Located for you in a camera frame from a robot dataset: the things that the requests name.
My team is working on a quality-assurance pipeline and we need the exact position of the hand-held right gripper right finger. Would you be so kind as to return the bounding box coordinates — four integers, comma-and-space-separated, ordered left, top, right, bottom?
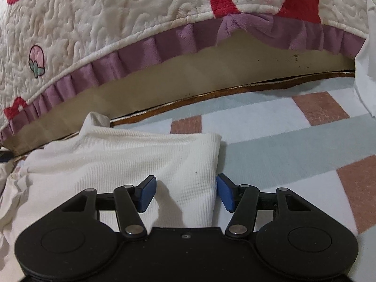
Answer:
216, 173, 312, 238

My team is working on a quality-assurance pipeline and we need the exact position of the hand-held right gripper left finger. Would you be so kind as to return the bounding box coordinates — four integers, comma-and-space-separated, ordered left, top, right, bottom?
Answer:
60, 175, 156, 238

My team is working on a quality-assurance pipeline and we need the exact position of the white sweatshirt with green trim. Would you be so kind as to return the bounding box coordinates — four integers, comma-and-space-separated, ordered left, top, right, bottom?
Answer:
0, 112, 222, 271

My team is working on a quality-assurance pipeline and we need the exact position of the checkered rug with dog print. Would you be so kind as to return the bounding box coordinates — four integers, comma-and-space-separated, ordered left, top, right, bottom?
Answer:
110, 72, 376, 235

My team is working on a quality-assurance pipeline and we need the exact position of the beige bed base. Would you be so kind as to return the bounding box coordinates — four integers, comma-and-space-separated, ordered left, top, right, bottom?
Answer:
0, 31, 357, 156

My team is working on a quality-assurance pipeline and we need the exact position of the quilted bedspread with purple ruffle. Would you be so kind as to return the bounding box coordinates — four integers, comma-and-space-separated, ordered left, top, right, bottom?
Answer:
0, 0, 371, 141

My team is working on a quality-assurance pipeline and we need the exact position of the white cloth sheet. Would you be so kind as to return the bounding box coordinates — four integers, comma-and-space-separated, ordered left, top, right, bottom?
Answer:
354, 38, 376, 115

